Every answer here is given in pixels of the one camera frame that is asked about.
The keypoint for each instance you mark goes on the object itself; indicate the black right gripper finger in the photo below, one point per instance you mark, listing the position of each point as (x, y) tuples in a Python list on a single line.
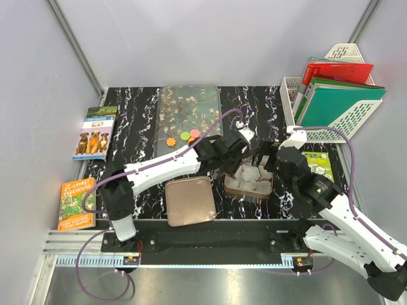
[(271, 164), (266, 148)]

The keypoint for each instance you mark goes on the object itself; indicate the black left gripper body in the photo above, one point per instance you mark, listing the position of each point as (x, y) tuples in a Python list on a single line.
[(236, 157)]

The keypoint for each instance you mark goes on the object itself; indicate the rose gold tin box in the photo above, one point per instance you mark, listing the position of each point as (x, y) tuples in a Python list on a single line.
[(251, 181)]

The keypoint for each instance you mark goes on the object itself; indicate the orange flower-shaped cookie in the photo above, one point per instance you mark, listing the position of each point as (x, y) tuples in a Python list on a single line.
[(171, 142)]

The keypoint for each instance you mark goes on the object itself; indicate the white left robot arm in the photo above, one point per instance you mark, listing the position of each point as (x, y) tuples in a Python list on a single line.
[(118, 189)]

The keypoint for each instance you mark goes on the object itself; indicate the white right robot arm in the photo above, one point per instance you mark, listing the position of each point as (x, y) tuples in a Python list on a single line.
[(375, 255)]

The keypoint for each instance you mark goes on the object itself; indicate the green comic booklet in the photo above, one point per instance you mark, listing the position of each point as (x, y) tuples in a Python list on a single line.
[(319, 163)]

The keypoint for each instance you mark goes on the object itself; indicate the pink round cookie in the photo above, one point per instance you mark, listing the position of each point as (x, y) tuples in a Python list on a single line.
[(195, 133)]

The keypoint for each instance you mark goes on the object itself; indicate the green round cookie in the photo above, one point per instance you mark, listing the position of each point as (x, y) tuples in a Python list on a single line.
[(185, 136)]

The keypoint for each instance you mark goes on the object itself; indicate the rose gold tin lid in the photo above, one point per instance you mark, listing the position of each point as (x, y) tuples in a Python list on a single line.
[(189, 201)]

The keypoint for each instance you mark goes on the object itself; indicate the floral blue serving tray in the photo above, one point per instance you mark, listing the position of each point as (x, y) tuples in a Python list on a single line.
[(182, 109)]

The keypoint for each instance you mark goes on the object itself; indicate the red folder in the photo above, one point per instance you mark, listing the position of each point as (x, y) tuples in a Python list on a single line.
[(344, 70)]

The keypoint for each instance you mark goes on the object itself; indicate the dog picture book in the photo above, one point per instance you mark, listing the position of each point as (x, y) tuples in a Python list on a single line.
[(96, 132)]

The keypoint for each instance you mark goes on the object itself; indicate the orange treehouse book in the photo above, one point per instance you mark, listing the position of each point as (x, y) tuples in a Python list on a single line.
[(71, 214)]

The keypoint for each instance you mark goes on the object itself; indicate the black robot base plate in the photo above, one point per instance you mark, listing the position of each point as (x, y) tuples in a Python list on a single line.
[(244, 243)]

